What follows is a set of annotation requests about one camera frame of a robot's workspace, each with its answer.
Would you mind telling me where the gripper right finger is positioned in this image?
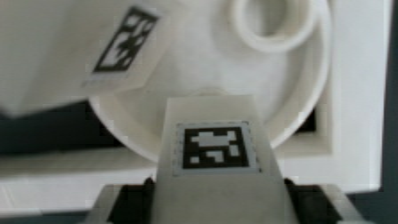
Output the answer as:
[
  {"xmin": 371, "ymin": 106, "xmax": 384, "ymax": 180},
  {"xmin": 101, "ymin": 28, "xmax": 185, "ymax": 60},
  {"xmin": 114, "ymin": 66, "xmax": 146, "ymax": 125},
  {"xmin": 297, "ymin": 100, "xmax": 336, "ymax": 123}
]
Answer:
[{"xmin": 282, "ymin": 179, "xmax": 373, "ymax": 224}]

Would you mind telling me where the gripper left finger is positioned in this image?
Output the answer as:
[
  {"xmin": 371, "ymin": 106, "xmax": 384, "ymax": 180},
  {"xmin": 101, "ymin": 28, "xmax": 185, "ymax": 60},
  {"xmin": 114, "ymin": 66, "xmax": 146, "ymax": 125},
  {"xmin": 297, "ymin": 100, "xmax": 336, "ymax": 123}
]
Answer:
[{"xmin": 78, "ymin": 178, "xmax": 156, "ymax": 224}]

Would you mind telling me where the white round stool seat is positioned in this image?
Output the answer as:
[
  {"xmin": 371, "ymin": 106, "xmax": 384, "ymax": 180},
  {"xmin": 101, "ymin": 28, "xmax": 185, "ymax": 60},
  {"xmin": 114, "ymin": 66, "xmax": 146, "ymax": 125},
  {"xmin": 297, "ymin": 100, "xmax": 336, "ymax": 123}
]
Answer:
[{"xmin": 89, "ymin": 0, "xmax": 330, "ymax": 161}]

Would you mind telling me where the white front fence bar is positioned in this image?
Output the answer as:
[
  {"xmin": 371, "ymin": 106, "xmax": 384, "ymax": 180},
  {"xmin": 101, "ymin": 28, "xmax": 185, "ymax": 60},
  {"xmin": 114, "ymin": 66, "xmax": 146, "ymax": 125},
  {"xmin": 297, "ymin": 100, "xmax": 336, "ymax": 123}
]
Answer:
[{"xmin": 0, "ymin": 131, "xmax": 380, "ymax": 214}]

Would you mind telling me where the white fence bar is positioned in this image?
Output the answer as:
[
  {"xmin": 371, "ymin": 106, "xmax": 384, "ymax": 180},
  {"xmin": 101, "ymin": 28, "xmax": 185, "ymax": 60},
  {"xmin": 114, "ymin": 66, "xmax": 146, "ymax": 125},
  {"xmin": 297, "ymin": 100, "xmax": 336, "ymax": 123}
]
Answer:
[
  {"xmin": 318, "ymin": 0, "xmax": 394, "ymax": 193},
  {"xmin": 0, "ymin": 131, "xmax": 380, "ymax": 214}
]

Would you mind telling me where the white right fence bar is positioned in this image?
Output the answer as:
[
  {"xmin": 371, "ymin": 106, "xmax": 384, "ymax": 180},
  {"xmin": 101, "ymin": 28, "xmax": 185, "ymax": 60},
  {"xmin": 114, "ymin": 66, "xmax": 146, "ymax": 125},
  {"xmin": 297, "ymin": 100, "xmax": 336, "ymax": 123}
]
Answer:
[{"xmin": 318, "ymin": 0, "xmax": 394, "ymax": 193}]

